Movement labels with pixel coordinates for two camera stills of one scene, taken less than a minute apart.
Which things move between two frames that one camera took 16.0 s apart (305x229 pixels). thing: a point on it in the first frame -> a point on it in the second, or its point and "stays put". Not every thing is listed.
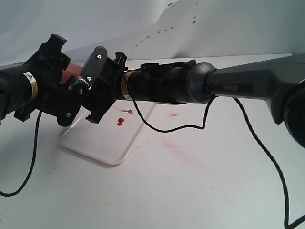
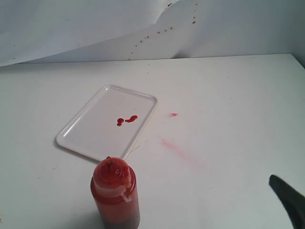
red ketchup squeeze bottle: [72, 69] -> [114, 186]
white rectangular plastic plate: [111, 139] stays put
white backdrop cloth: [153, 28] stays put
